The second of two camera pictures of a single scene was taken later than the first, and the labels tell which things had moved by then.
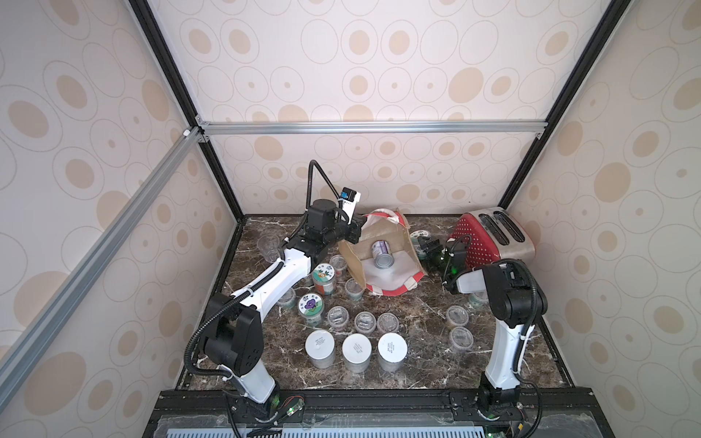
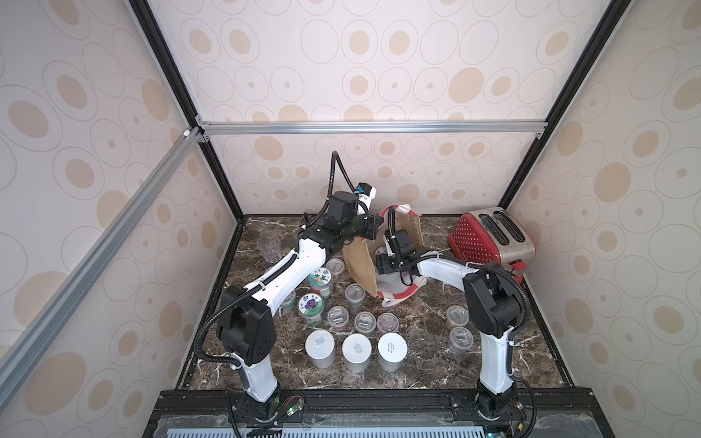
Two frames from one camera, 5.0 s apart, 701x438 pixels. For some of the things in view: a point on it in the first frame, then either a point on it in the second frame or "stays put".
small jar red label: (338, 318) stays put
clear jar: (365, 323) stays put
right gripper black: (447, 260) → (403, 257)
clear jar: (457, 315) stays put
